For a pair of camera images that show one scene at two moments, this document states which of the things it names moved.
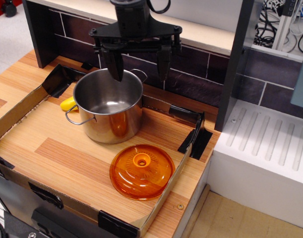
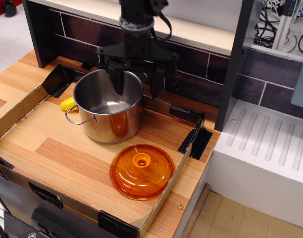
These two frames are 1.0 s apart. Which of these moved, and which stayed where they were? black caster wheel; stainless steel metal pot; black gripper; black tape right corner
Moved: black gripper
Stayed: stainless steel metal pot; black caster wheel; black tape right corner
